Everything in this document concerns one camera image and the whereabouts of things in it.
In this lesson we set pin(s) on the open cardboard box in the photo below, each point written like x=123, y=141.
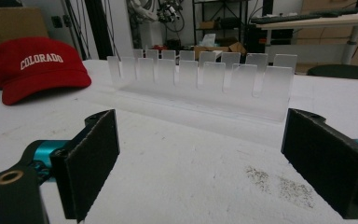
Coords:
x=219, y=49

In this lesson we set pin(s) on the black metal shelf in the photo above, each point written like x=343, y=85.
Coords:
x=220, y=21

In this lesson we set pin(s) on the red baseball cap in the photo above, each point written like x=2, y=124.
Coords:
x=37, y=70

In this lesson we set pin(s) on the large cardboard box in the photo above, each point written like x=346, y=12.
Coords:
x=3, y=28

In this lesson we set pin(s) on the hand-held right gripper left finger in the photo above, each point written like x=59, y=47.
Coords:
x=87, y=161

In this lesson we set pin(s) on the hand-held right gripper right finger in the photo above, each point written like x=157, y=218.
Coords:
x=326, y=161

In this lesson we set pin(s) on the clear acrylic slotted rack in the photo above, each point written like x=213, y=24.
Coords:
x=199, y=84

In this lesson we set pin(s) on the light wooden desk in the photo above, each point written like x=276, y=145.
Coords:
x=320, y=22

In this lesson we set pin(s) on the dark round chair seat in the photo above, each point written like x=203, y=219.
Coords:
x=343, y=72

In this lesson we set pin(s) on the black wall socket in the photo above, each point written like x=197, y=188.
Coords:
x=57, y=21

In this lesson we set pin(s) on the black keyboard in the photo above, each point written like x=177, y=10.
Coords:
x=310, y=14

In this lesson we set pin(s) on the white crumpled bag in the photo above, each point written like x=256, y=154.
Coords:
x=208, y=40

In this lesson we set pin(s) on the black upright post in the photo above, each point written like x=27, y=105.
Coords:
x=99, y=28

